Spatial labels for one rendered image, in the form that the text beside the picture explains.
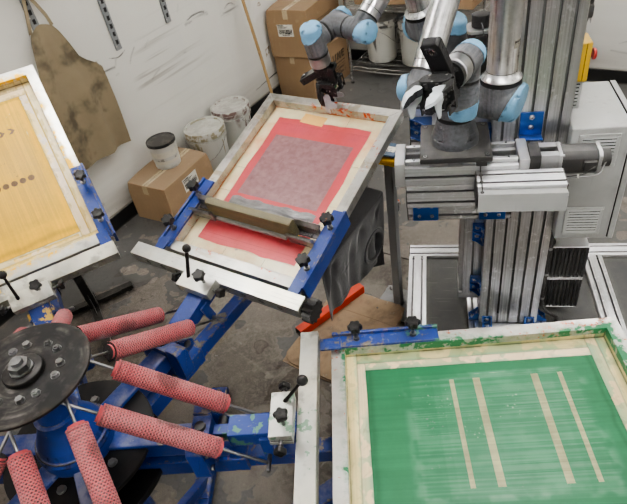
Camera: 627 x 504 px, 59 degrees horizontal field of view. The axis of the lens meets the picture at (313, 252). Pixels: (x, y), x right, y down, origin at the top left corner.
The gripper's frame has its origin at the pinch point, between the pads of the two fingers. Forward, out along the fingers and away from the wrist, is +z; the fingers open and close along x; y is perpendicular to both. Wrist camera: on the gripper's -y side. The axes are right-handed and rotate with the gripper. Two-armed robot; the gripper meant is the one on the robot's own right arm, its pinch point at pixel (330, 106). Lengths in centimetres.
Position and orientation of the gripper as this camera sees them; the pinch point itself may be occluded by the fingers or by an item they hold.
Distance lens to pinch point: 219.9
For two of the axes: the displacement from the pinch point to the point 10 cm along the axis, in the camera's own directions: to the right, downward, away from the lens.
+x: 4.5, -8.0, 4.0
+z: 2.8, 5.5, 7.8
